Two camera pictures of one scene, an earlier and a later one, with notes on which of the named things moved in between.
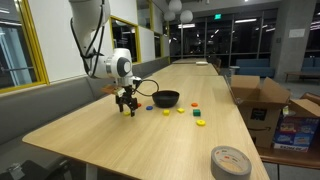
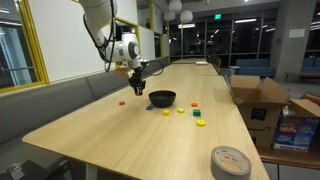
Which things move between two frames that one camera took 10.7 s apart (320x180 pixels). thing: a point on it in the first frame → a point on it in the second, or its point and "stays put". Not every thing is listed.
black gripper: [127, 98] → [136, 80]
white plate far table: [201, 63] stays put
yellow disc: [201, 122] stays put
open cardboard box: [260, 106] stays put
